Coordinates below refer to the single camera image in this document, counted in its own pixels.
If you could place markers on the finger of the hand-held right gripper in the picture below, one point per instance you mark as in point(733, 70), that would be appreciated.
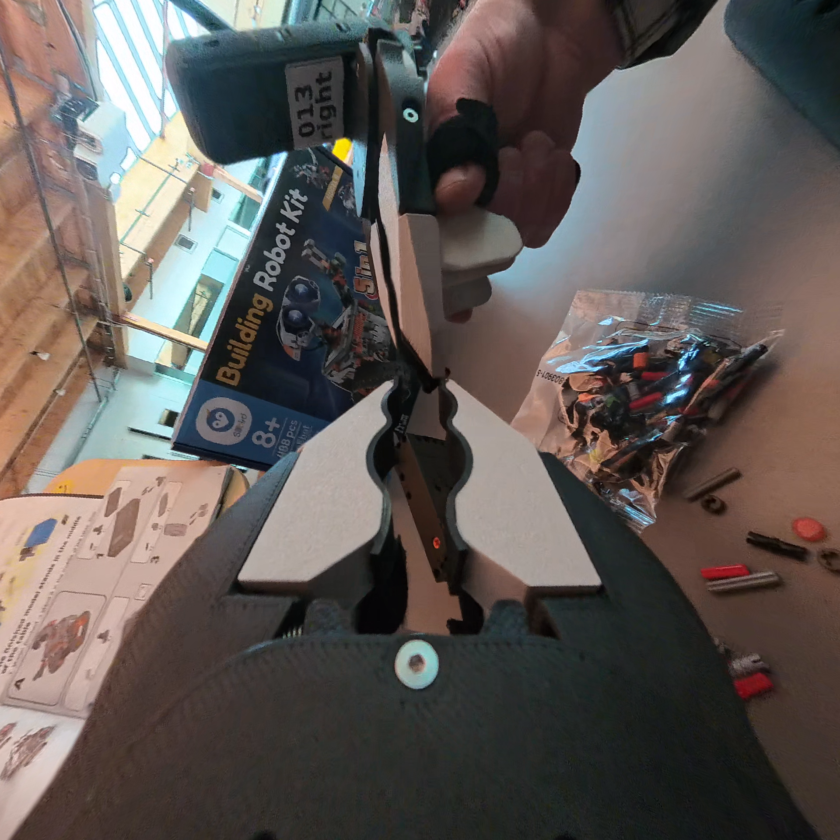
point(419, 281)
point(383, 261)

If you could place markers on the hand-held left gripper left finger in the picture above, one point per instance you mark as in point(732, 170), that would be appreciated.
point(309, 524)

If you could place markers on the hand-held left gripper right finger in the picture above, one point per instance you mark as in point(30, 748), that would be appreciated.
point(532, 524)

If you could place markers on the black battery box block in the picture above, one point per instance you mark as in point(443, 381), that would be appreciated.
point(426, 511)

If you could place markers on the black connector pin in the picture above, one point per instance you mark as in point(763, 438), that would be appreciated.
point(776, 544)

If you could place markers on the grey desk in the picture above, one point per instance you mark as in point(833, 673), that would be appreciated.
point(689, 197)

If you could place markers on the person's right hand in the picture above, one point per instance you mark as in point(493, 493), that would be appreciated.
point(524, 66)

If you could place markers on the blue toy kit box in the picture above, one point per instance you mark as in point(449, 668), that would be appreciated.
point(262, 367)

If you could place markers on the clear bag of building parts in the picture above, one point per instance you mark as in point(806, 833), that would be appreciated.
point(643, 393)

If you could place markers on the dark grey axle rod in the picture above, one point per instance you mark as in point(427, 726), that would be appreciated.
point(712, 483)

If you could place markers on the red axle rod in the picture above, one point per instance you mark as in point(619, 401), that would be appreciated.
point(723, 570)

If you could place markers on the light grey axle rod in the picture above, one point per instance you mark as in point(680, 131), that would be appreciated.
point(743, 581)

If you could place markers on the instruction booklet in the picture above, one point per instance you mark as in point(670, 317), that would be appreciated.
point(79, 590)

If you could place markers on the light grey connector sleeve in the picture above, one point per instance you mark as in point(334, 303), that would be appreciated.
point(747, 664)

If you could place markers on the short red axle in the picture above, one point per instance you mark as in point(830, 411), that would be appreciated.
point(753, 684)

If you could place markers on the red translucent round tile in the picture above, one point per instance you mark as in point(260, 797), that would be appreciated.
point(807, 528)

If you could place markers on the dark teal cloth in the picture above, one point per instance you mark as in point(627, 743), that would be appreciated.
point(787, 51)

